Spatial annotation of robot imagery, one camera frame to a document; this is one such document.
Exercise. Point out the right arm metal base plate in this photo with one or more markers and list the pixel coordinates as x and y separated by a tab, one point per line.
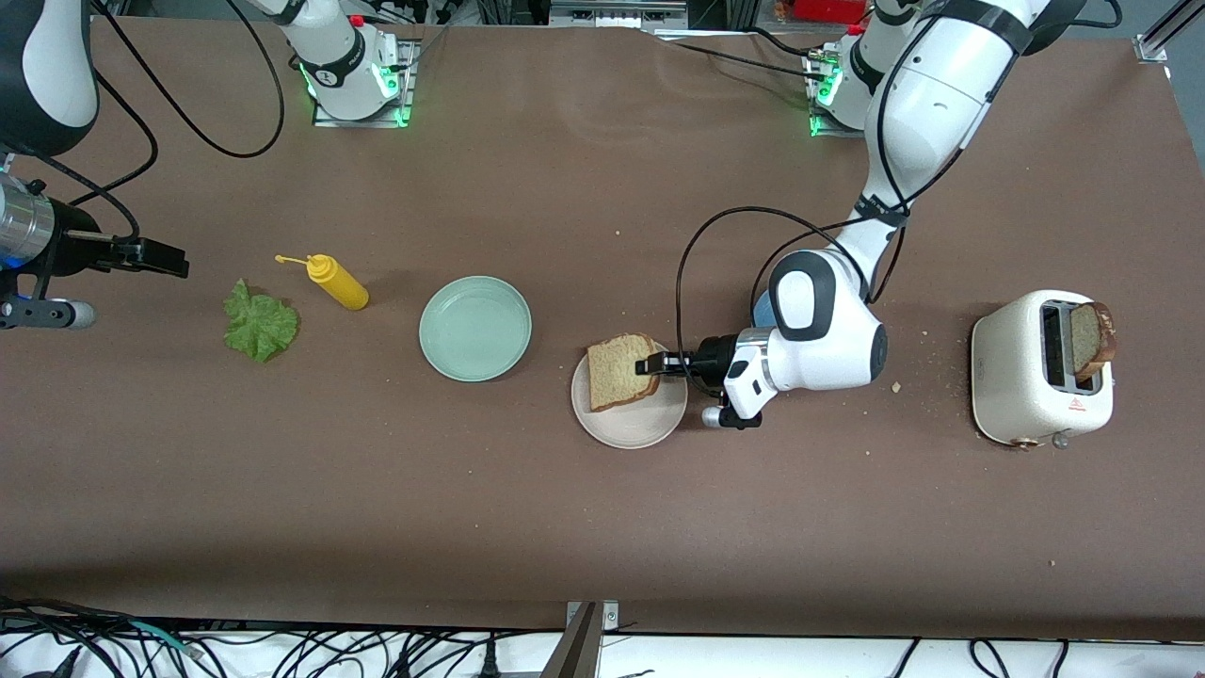
362	122

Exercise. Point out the blue plate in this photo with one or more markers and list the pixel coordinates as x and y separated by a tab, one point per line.
761	311

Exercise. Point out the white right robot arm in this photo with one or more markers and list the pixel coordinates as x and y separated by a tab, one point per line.
56	66

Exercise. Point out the aluminium frame rail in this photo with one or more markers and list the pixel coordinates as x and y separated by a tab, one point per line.
1153	45

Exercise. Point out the silver back frame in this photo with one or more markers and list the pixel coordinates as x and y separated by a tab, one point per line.
617	14

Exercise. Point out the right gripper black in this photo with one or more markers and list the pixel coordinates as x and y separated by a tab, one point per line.
71	250

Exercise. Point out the white toaster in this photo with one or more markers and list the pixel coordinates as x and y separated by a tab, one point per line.
1012	377

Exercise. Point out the mint green plate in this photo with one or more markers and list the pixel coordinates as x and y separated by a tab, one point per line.
475	330

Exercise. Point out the beige plate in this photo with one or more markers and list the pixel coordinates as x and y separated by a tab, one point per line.
631	428

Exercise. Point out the green lettuce leaf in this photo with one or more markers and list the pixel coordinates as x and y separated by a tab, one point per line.
259	325

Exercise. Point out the red box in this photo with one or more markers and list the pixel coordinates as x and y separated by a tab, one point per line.
828	9

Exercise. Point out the yellow squeeze bottle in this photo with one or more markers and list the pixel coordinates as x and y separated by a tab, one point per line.
344	287

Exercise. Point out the brown bread slice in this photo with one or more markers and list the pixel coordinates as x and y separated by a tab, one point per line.
1092	339
617	372

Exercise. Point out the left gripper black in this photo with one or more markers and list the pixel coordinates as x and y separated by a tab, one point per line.
713	359

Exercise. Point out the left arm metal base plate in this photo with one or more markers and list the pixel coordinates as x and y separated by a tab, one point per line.
828	134

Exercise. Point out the dark metal frame strut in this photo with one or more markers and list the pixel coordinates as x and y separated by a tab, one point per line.
574	654

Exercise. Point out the silver table edge bracket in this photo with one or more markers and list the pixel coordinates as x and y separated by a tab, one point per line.
612	617

